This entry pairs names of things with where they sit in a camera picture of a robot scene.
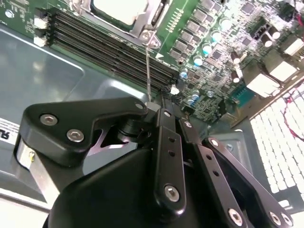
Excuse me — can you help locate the metal socket cover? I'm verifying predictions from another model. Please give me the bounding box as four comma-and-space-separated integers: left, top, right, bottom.
80, 0, 168, 47

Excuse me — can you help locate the metal wire locking lever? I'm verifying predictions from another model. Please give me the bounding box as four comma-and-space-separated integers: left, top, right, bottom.
143, 35, 154, 104

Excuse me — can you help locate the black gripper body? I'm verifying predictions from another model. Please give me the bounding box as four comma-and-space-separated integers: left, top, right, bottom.
47, 147, 226, 228

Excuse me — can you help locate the silver CPU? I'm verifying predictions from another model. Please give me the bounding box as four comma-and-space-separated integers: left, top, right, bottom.
92, 0, 153, 26

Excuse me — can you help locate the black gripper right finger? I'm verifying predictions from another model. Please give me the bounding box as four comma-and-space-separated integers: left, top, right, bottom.
174, 111, 295, 228

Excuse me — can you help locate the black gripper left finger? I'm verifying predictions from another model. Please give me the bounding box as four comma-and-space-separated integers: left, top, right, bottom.
13, 92, 188, 214

